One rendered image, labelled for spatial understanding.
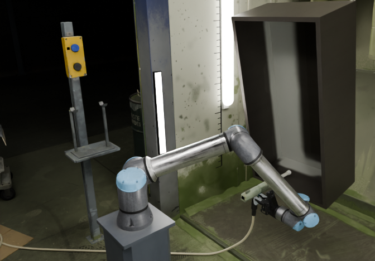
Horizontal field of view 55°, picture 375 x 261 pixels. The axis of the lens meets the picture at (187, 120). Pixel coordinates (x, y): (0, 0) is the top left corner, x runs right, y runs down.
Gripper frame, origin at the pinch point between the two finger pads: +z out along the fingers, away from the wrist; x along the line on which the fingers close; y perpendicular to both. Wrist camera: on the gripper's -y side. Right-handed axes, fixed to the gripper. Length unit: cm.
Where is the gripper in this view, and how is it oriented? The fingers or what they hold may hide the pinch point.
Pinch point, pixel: (254, 193)
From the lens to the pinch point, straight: 244.9
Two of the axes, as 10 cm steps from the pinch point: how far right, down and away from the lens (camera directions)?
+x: 7.6, -2.8, 5.8
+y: 0.1, 9.0, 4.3
